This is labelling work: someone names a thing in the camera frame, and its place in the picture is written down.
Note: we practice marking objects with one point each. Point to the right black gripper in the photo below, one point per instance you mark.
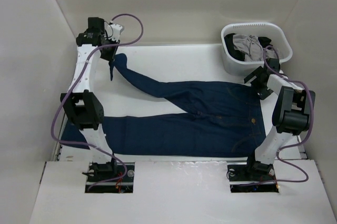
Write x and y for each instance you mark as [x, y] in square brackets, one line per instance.
[263, 93]

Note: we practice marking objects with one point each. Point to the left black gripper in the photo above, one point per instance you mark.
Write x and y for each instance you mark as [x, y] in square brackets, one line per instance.
[109, 57]

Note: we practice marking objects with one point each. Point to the dark blue denim trousers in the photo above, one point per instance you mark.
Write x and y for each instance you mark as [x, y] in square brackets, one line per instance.
[218, 119]

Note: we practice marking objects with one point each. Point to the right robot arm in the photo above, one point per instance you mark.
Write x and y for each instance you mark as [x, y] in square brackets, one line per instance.
[292, 115]

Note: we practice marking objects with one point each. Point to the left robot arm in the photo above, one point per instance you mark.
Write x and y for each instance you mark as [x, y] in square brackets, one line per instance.
[82, 107]

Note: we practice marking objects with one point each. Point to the white plastic laundry basket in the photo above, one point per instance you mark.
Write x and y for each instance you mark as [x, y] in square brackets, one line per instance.
[266, 29]

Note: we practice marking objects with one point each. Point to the grey garment in basket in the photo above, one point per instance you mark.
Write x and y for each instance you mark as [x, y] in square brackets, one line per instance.
[271, 52]

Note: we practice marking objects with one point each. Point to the black garment in basket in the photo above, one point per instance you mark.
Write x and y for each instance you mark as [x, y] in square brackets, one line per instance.
[246, 48]

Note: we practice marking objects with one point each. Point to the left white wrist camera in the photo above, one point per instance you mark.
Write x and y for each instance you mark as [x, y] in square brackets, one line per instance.
[114, 31]

